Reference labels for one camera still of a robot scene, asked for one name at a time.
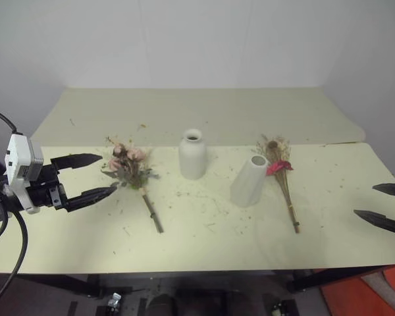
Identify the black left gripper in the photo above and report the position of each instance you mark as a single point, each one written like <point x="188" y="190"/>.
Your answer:
<point x="47" y="194"/>

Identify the white bottle-shaped vase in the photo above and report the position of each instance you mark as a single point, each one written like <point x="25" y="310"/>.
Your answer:
<point x="192" y="158"/>

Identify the white tapered vase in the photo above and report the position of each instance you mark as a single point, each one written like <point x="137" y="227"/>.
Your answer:
<point x="248" y="184"/>

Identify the pink dried flower bouquet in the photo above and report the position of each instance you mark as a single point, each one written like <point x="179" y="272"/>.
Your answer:
<point x="130" y="164"/>

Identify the orange object with grey stripe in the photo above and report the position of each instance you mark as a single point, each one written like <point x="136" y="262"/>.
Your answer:
<point x="349" y="299"/>

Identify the dried bouquet with red flower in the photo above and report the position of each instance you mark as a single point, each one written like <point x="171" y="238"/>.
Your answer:
<point x="281" y="177"/>

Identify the small silvery object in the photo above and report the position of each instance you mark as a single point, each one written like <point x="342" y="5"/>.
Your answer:
<point x="115" y="299"/>

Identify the dark rounded shape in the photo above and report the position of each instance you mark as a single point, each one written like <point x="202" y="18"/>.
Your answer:
<point x="162" y="306"/>

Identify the black table frame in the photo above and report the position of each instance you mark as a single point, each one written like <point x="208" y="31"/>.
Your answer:
<point x="316" y="279"/>

